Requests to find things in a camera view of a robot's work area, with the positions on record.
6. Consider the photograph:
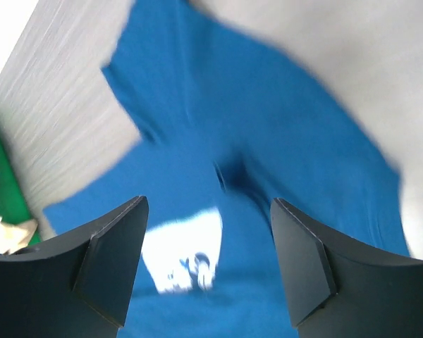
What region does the blue t shirt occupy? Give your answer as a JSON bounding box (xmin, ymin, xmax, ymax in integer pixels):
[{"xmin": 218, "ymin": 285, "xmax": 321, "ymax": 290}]
[{"xmin": 45, "ymin": 1, "xmax": 408, "ymax": 337}]

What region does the green t shirt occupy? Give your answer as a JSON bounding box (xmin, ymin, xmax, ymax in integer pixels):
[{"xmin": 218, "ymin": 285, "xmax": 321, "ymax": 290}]
[{"xmin": 0, "ymin": 112, "xmax": 43, "ymax": 247}]

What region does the tan beige t shirt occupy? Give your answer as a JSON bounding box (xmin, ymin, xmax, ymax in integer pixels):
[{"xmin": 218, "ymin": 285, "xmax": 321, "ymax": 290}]
[{"xmin": 0, "ymin": 219, "xmax": 38, "ymax": 254}]

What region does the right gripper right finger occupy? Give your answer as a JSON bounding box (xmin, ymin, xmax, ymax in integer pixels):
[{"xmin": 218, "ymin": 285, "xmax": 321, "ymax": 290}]
[{"xmin": 271, "ymin": 199, "xmax": 423, "ymax": 337}]

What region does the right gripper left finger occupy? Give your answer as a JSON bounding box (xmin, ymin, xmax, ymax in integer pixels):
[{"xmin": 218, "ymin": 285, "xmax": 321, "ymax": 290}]
[{"xmin": 0, "ymin": 196, "xmax": 149, "ymax": 337}]

